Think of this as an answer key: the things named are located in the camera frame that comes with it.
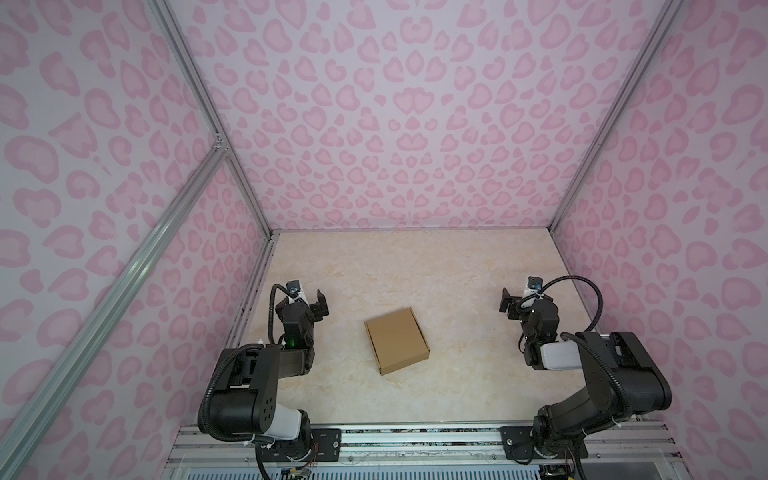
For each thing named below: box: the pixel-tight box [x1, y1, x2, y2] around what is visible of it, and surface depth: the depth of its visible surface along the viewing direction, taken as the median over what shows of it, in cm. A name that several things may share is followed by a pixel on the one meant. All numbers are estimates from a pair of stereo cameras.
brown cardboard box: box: [364, 307, 431, 376], surface depth 88 cm
